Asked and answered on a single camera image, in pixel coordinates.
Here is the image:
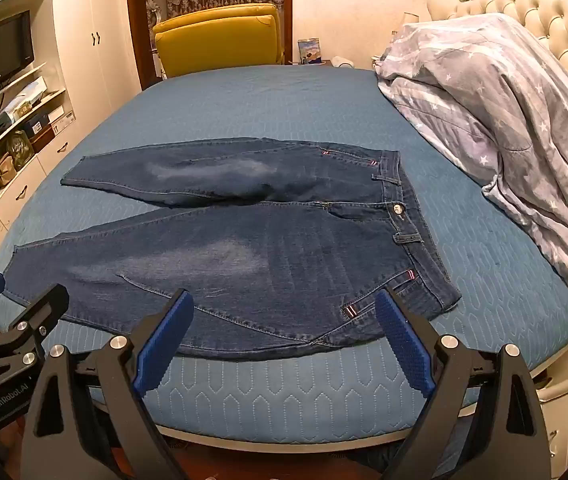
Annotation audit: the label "white wall cabinet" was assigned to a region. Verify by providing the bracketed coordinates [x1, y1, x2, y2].
[0, 0, 142, 261]

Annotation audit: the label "grey star-print duvet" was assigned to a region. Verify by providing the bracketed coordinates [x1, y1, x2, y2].
[375, 12, 568, 336]

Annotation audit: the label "yellow armchair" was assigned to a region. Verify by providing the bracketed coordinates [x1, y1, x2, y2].
[153, 2, 287, 79]

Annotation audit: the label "small blue picture box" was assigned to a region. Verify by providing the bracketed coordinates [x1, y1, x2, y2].
[298, 37, 323, 66]

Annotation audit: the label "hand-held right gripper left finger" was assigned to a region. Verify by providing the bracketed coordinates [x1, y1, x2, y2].
[20, 287, 195, 480]

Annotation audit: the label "cream tufted headboard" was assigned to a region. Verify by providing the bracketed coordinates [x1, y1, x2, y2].
[426, 0, 568, 116]

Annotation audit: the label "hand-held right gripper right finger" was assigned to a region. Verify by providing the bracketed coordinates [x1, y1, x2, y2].
[374, 287, 552, 480]

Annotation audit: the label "white flat box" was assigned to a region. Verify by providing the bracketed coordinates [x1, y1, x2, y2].
[0, 77, 47, 118]

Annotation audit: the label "beige bag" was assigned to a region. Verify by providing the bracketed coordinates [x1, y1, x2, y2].
[0, 152, 17, 187]

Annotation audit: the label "dark blue box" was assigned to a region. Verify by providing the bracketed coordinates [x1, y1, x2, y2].
[29, 104, 75, 137]

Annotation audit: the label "olive green bag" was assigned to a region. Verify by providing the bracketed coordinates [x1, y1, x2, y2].
[6, 130, 35, 172]

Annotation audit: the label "blue denim pants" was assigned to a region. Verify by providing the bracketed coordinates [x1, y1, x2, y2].
[3, 137, 462, 361]

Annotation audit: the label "bed with blue quilted cover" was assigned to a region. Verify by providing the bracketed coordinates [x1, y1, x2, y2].
[0, 65, 568, 453]

